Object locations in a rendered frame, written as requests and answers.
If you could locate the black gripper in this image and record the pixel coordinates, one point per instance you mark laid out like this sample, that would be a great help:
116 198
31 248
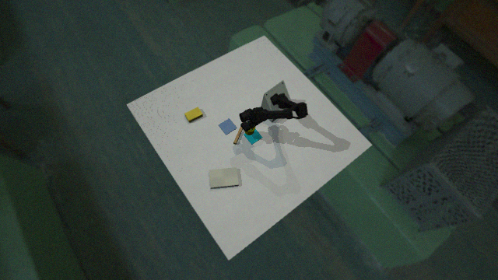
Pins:
248 125

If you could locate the yellow flat block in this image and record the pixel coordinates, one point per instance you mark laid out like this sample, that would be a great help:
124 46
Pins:
193 114

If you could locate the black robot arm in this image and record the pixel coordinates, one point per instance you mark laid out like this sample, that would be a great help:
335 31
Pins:
258 114

